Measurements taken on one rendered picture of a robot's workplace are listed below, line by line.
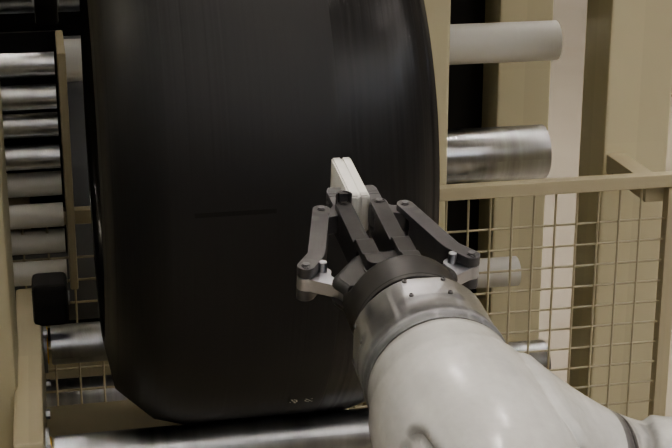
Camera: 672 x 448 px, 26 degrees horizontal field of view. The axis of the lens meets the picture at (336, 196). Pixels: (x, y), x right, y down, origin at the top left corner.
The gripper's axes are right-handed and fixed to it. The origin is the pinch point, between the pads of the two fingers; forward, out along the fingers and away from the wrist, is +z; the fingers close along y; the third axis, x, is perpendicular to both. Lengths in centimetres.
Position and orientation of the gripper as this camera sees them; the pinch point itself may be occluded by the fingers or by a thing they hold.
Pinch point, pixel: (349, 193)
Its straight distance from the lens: 109.4
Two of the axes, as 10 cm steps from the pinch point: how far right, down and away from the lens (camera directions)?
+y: -9.8, 0.6, -1.9
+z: -2.0, -4.3, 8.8
